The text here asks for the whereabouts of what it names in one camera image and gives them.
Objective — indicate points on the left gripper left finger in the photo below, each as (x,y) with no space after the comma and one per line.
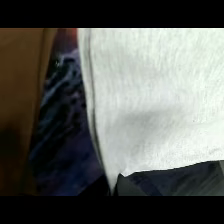
(100,188)

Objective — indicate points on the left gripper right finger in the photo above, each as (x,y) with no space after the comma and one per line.
(128,187)

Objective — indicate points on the light grey garment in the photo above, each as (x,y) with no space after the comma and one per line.
(150,100)

